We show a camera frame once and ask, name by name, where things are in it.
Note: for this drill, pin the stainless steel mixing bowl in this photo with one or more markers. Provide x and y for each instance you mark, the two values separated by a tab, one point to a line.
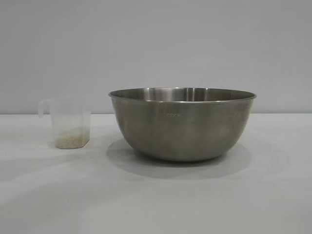
182	126

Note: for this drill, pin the translucent plastic measuring cup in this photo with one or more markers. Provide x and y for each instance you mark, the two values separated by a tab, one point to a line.
72	114

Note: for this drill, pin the white rice grains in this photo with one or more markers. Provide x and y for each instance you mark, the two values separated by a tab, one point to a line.
72	139

